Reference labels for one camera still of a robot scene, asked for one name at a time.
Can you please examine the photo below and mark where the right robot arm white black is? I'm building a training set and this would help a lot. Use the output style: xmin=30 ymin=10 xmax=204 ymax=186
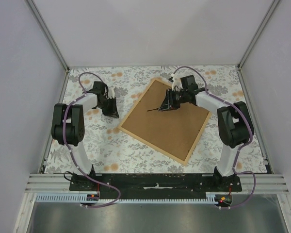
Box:
xmin=158 ymin=75 xmax=254 ymax=191

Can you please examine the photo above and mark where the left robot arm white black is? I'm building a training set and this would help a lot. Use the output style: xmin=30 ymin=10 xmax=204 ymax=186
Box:
xmin=51 ymin=81 xmax=119 ymax=191

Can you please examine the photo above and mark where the right aluminium corner post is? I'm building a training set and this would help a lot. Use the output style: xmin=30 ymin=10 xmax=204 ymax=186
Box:
xmin=237 ymin=0 xmax=282 ymax=69

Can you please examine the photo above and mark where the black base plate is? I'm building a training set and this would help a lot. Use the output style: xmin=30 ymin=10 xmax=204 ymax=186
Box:
xmin=69 ymin=173 xmax=243 ymax=201

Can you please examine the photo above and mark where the wooden picture frame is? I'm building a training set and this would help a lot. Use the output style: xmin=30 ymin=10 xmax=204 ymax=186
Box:
xmin=118 ymin=78 xmax=211 ymax=165

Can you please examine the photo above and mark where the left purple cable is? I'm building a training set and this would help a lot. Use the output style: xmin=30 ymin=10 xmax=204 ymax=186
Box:
xmin=63 ymin=72 xmax=122 ymax=210

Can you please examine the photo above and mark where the white slotted cable duct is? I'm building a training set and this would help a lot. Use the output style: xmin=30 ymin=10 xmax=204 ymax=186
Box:
xmin=35 ymin=192 xmax=219 ymax=204

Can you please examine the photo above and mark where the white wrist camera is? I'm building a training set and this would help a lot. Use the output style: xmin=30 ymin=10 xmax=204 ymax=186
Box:
xmin=108 ymin=87 xmax=115 ymax=99
xmin=169 ymin=73 xmax=182 ymax=91

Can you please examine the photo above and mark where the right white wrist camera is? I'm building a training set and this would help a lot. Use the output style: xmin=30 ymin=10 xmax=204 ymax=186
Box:
xmin=169 ymin=73 xmax=182 ymax=91

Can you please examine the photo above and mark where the left aluminium corner post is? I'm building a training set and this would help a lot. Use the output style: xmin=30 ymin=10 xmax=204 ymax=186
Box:
xmin=25 ymin=0 xmax=70 ymax=71

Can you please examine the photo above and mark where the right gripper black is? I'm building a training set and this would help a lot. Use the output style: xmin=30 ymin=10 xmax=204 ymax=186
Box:
xmin=159 ymin=89 xmax=188 ymax=112

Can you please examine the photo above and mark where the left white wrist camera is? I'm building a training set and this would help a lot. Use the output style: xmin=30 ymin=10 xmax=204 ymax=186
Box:
xmin=108 ymin=87 xmax=115 ymax=99

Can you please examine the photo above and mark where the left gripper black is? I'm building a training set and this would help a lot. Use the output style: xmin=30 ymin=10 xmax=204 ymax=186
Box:
xmin=97 ymin=97 xmax=119 ymax=119

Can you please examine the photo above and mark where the aluminium corner post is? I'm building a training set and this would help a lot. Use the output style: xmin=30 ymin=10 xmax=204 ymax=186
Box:
xmin=25 ymin=0 xmax=70 ymax=71
xmin=237 ymin=0 xmax=282 ymax=69

